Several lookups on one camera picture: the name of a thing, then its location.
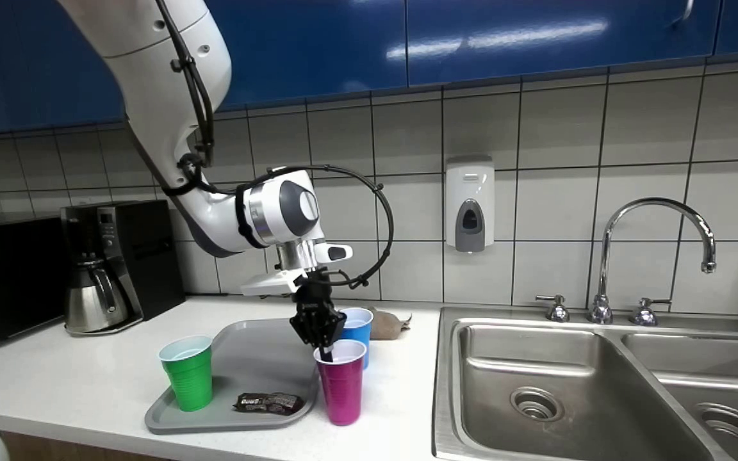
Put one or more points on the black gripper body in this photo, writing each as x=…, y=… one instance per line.
x=316, y=318

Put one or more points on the magenta plastic cup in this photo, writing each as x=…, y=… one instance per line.
x=342, y=377

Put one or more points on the blue plastic cup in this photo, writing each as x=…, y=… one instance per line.
x=354, y=339

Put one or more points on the green plastic cup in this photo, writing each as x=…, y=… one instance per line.
x=189, y=370

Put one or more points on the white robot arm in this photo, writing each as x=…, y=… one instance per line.
x=173, y=69

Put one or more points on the grey plastic tray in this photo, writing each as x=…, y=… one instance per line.
x=248, y=357

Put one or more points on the dark candy bar wrapper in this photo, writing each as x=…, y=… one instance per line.
x=275, y=402

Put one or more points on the stainless steel sink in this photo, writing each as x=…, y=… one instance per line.
x=518, y=386

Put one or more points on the white soap dispenser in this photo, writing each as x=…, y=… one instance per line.
x=470, y=206

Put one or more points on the steel coffee maker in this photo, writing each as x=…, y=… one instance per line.
x=123, y=265

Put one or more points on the black microwave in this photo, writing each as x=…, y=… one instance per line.
x=33, y=275

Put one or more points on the blue upper cabinets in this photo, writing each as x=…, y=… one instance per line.
x=319, y=49

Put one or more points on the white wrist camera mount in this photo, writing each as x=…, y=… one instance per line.
x=269, y=281

